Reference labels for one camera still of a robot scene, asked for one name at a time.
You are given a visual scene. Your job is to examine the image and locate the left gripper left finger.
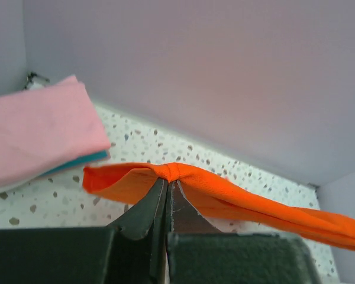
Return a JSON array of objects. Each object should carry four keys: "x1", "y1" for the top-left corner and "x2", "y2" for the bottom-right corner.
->
[{"x1": 0, "y1": 179, "x2": 167, "y2": 283}]

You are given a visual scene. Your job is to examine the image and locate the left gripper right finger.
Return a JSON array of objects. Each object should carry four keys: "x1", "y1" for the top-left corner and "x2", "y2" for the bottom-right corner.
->
[{"x1": 166, "y1": 181, "x2": 321, "y2": 284}]

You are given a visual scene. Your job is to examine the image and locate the orange t shirt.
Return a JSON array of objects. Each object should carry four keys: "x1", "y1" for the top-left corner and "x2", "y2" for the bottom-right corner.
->
[{"x1": 82, "y1": 163, "x2": 355, "y2": 251}]

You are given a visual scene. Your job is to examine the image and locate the teal folded t shirt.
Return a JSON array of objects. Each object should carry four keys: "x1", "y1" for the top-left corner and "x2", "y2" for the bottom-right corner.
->
[{"x1": 33, "y1": 150, "x2": 110, "y2": 180}]

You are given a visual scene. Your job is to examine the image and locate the white folded t shirt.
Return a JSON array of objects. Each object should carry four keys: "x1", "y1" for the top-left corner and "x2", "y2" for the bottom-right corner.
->
[{"x1": 0, "y1": 173, "x2": 50, "y2": 193}]

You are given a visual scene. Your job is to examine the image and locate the pink folded t shirt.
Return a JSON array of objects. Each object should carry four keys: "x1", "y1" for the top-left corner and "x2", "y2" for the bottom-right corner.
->
[{"x1": 0, "y1": 75, "x2": 111, "y2": 186}]

